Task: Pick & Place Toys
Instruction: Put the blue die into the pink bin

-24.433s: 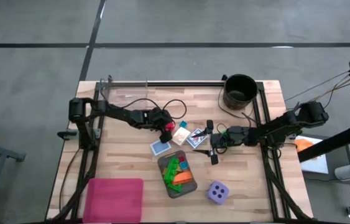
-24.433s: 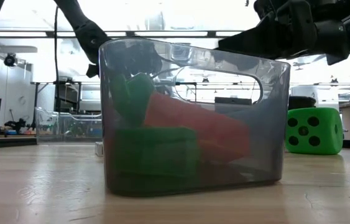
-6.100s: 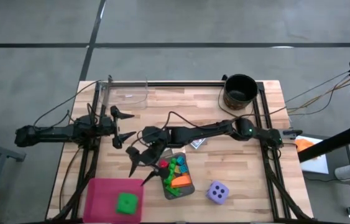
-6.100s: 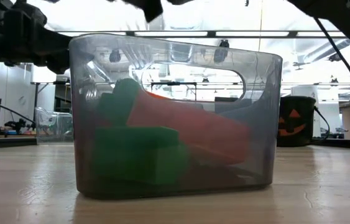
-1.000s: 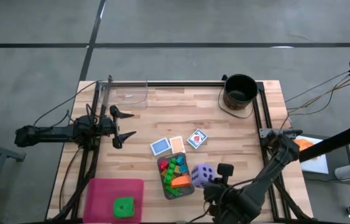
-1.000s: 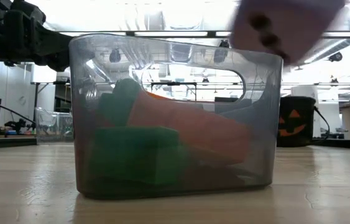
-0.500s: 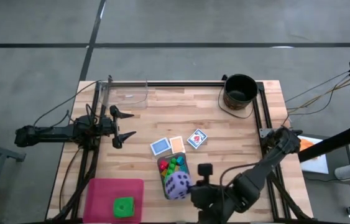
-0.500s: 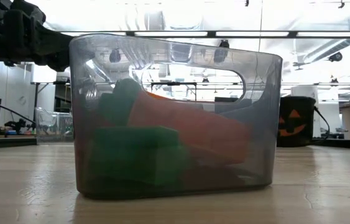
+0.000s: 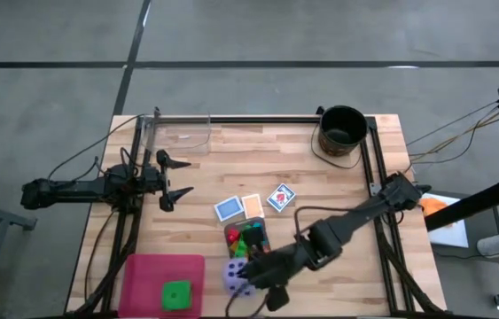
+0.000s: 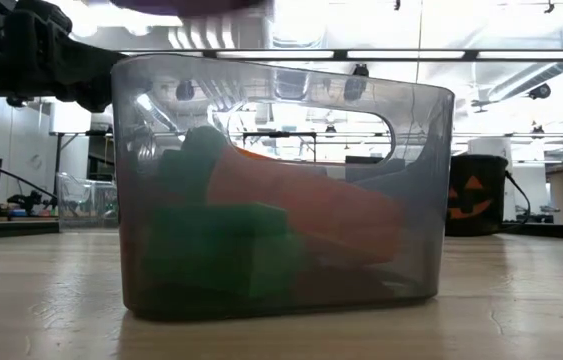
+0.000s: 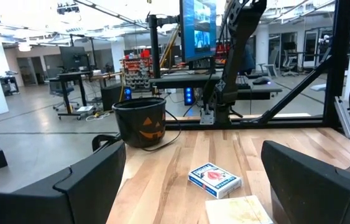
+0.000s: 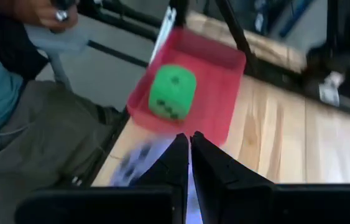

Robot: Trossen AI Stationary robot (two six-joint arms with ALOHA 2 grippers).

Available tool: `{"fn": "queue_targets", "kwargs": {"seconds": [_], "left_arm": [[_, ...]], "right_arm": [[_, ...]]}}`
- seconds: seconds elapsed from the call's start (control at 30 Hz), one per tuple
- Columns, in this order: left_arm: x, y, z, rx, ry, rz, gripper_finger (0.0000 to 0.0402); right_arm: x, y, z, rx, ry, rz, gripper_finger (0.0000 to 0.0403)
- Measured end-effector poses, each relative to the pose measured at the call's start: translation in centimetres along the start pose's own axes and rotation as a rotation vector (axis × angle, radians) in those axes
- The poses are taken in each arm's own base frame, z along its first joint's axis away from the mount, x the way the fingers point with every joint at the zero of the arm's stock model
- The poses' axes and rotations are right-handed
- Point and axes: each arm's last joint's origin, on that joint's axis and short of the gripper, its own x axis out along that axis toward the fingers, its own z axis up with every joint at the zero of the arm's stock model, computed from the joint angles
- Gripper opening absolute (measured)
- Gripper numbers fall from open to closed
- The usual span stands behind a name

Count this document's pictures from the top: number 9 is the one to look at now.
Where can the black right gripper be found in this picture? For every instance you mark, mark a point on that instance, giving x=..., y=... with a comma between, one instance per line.
x=275, y=268

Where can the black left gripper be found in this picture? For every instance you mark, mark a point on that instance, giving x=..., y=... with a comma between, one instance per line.
x=153, y=179

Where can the purple foam die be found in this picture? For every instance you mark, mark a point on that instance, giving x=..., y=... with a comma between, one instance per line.
x=231, y=283

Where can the long orange toy brick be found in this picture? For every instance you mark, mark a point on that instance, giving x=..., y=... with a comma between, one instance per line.
x=265, y=243

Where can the red toy brick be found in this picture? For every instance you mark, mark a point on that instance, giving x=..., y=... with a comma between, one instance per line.
x=233, y=235

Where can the grey translucent plastic bin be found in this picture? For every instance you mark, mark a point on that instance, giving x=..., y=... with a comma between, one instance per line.
x=266, y=227

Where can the small teal toy cube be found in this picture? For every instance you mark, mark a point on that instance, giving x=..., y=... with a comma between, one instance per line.
x=256, y=225

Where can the orange-backed playing card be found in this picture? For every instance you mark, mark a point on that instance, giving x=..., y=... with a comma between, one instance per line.
x=253, y=206

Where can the green foam die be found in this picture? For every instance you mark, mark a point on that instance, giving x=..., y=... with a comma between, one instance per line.
x=176, y=296

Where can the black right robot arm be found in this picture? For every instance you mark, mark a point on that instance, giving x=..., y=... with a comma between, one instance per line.
x=351, y=223

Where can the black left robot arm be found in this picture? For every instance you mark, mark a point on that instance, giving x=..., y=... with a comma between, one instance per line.
x=72, y=192

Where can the clear plastic bin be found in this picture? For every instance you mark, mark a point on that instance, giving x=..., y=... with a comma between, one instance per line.
x=178, y=137

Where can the pink plastic bin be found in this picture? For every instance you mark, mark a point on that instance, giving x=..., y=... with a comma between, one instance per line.
x=142, y=283

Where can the black pumpkin-face bucket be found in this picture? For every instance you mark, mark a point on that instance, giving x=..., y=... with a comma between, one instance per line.
x=342, y=133

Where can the orange object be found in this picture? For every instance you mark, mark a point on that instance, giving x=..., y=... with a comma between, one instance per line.
x=435, y=206

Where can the white board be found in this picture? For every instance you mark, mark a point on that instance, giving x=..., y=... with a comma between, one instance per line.
x=453, y=235

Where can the black diagonal beam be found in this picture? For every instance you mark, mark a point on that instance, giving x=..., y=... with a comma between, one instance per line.
x=475, y=204

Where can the white roll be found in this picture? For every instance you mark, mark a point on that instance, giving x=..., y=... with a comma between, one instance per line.
x=497, y=244

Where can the black aluminium rig frame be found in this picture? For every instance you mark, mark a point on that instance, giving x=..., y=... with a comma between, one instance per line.
x=253, y=119

